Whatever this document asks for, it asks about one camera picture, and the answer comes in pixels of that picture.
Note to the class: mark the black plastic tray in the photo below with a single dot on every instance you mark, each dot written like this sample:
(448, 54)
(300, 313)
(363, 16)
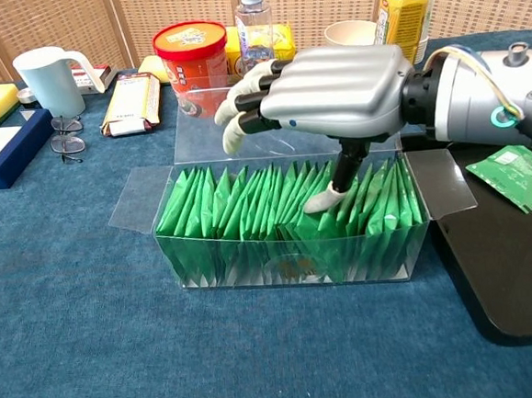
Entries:
(507, 272)

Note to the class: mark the white and red box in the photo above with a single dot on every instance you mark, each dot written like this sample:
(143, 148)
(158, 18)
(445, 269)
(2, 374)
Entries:
(109, 72)

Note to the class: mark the teal tablecloth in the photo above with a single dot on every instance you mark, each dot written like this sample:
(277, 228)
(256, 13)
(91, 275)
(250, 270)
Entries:
(122, 358)

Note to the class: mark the red instant noodle cup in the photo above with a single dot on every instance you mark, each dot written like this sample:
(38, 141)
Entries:
(195, 57)

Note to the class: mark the yellow juice bottle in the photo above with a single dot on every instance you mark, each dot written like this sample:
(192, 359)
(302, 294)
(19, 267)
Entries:
(401, 13)

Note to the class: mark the pale blue kettle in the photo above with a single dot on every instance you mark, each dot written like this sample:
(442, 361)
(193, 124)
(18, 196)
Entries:
(51, 82)

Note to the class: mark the small metal tin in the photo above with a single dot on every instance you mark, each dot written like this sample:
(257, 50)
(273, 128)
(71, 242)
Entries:
(25, 95)

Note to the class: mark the clear plastic tea box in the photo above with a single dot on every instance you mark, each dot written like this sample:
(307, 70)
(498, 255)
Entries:
(252, 255)

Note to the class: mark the pale yellow soft pack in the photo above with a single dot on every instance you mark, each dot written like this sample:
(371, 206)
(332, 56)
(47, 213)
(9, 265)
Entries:
(152, 67)

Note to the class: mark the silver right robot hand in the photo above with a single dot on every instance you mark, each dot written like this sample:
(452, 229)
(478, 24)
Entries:
(340, 87)

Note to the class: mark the beige bowl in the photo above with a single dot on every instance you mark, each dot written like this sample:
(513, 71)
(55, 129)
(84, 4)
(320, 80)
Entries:
(350, 35)

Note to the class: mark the clear water bottle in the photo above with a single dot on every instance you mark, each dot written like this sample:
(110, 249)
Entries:
(254, 24)

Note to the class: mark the folded eyeglasses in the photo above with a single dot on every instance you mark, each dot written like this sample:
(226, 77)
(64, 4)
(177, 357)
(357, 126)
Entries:
(68, 143)

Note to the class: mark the yellow packaged box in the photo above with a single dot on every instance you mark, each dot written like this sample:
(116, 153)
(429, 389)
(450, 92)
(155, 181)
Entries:
(283, 41)

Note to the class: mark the cream and brown packet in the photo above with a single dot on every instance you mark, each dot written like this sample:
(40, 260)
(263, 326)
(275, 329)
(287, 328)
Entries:
(129, 103)

